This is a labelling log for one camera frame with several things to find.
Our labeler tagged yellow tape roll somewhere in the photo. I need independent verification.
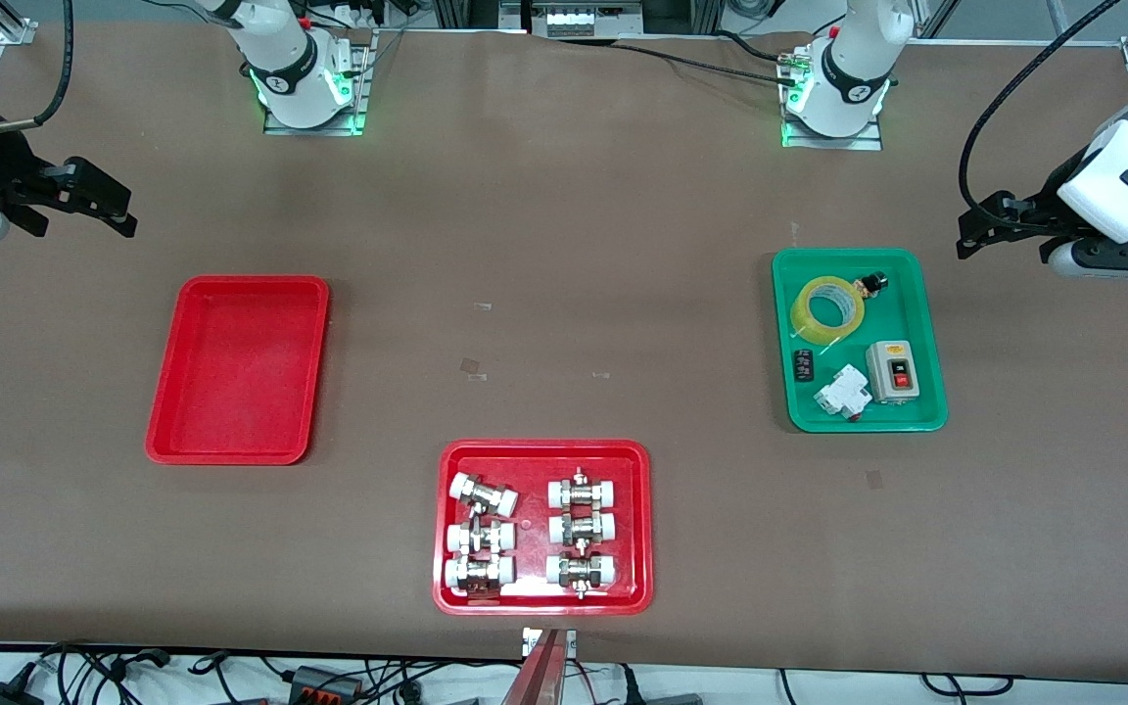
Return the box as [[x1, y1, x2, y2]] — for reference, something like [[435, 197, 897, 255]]
[[790, 276, 866, 344]]

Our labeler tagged empty red plastic tray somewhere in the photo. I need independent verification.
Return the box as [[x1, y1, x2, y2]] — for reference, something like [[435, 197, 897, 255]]
[[145, 275, 331, 466]]

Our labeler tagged green plastic tray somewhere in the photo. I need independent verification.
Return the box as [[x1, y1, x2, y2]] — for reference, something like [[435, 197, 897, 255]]
[[772, 248, 949, 434]]

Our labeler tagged red tray with fittings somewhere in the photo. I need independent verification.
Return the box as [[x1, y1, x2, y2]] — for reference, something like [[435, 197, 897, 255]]
[[432, 440, 654, 617]]

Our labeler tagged white circuit breaker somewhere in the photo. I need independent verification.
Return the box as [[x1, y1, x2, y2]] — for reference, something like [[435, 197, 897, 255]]
[[813, 364, 870, 424]]

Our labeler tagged white power strip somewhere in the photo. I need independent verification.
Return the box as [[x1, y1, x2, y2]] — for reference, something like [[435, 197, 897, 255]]
[[544, 5, 620, 38]]

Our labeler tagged white metal pipe fitting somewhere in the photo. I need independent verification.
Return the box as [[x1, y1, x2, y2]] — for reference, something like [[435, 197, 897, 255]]
[[446, 521, 516, 555], [548, 511, 617, 547], [548, 470, 620, 510], [444, 556, 516, 595], [545, 552, 618, 598], [449, 473, 519, 517]]

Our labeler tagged black orange connector box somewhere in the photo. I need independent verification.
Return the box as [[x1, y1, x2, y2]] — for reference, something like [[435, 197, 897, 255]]
[[288, 666, 366, 702]]

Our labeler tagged red aluminium profile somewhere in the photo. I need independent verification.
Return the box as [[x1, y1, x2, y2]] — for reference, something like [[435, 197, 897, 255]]
[[500, 630, 570, 705]]

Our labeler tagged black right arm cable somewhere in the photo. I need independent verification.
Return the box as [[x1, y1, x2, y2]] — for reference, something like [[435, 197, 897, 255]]
[[0, 0, 75, 134]]

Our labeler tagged grey push button switch box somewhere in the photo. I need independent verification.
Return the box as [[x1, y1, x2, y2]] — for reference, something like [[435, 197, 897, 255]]
[[864, 340, 920, 405]]

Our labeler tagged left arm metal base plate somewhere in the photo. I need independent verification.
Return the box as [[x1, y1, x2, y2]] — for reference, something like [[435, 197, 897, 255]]
[[781, 116, 884, 151]]

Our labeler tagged black cable on table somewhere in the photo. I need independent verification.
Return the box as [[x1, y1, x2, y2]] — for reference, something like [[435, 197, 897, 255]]
[[613, 32, 808, 84]]

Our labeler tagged black floor cable loop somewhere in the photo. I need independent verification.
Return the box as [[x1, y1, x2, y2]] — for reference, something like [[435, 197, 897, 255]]
[[919, 673, 1017, 699]]

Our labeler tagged small metal bracket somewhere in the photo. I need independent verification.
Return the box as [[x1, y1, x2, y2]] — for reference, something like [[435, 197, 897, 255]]
[[522, 628, 578, 658]]

